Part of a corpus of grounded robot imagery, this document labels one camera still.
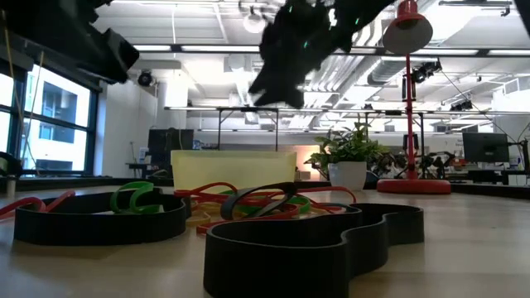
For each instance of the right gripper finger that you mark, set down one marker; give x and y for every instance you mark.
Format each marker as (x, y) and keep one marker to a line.
(295, 97)
(267, 89)

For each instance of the narrow black rubber band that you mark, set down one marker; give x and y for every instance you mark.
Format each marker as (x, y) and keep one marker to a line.
(227, 207)

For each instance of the wide black rubber band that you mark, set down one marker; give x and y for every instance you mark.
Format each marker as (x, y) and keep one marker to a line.
(99, 227)
(290, 265)

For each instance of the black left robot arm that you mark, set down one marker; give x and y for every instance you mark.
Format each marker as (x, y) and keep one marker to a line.
(41, 20)

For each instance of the black background robot arm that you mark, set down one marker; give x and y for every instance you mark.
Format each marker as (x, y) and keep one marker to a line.
(435, 163)

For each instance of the yellow translucent plastic bin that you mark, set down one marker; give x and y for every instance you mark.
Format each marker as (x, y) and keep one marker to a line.
(248, 169)

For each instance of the black round ceiling speaker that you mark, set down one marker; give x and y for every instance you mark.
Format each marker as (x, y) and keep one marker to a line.
(145, 78)

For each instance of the long ceiling light strip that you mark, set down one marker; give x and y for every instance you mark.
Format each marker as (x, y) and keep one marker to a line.
(455, 52)
(207, 48)

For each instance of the large window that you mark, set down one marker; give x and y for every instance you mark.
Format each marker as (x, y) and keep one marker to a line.
(58, 103)

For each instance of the green plant in white pot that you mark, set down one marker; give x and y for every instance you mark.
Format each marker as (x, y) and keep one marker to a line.
(348, 176)

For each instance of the black computer monitor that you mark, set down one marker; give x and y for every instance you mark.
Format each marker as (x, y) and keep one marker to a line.
(170, 142)
(484, 147)

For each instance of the red desk lamp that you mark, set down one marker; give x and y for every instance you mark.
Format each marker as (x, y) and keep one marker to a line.
(414, 186)

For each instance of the black clamp knob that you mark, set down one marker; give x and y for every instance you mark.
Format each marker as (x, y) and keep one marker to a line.
(9, 163)

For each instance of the black rig camera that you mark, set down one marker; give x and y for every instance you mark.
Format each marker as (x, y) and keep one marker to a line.
(424, 71)

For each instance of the black aluminium table frame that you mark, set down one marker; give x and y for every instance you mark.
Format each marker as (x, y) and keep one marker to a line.
(62, 182)

